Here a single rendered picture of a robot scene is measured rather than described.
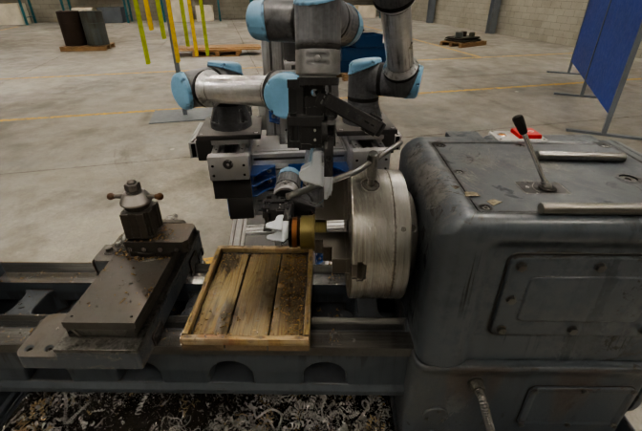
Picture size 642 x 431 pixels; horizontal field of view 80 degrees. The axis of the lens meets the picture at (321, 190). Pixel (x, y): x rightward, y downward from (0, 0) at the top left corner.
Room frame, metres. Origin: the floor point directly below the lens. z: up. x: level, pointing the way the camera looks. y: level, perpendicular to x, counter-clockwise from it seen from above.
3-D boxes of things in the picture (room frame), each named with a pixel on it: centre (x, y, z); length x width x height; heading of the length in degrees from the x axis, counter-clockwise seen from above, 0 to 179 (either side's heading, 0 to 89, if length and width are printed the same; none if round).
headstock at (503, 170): (0.80, -0.52, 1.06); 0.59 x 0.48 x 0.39; 89
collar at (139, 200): (0.87, 0.49, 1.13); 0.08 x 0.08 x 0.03
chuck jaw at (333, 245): (0.69, -0.04, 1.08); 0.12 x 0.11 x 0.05; 179
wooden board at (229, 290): (0.79, 0.17, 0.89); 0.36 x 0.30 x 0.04; 179
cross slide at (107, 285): (0.81, 0.49, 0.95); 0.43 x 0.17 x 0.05; 179
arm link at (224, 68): (1.37, 0.34, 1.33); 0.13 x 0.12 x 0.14; 146
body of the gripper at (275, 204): (0.89, 0.11, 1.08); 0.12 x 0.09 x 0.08; 179
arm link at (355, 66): (1.42, -0.16, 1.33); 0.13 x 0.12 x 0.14; 68
